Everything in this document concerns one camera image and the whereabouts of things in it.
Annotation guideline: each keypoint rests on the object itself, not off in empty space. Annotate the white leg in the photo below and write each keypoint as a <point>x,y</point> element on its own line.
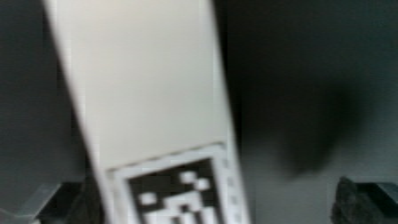
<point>138,53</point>

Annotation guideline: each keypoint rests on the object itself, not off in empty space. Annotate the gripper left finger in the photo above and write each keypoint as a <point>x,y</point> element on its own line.
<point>25,215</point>

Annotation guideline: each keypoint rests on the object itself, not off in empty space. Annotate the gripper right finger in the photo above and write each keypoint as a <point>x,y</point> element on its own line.
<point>366,202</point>

